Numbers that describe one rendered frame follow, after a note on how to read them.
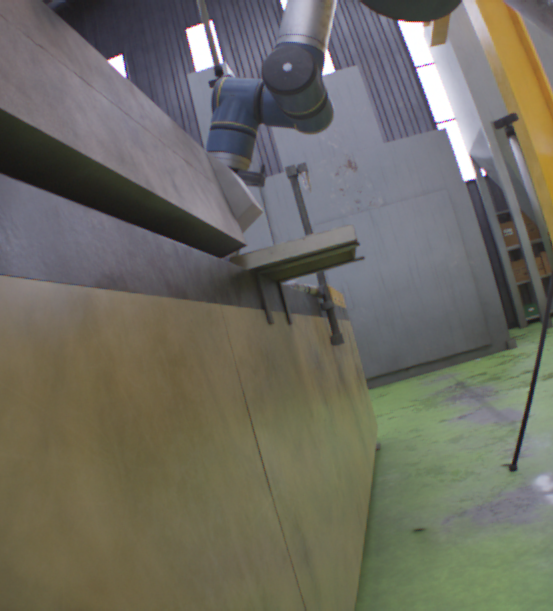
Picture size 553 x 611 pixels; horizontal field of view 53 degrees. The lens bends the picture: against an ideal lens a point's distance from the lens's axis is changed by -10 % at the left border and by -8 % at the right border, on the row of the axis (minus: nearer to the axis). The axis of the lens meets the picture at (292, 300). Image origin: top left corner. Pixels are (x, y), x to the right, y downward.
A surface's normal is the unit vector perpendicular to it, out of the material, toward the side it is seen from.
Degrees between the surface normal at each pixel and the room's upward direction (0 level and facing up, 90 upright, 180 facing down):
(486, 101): 90
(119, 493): 90
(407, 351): 90
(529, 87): 90
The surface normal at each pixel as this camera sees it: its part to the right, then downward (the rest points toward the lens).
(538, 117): -0.16, -0.04
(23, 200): 0.95, -0.27
